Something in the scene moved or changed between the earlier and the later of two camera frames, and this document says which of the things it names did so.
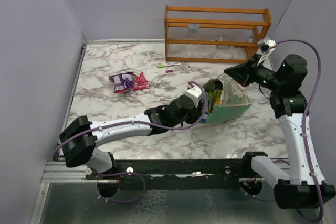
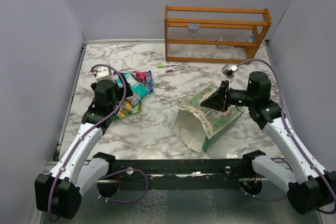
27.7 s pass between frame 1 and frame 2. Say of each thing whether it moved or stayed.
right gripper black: moved
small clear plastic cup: stayed
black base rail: stayed
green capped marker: stayed
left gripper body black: moved
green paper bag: moved
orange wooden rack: stayed
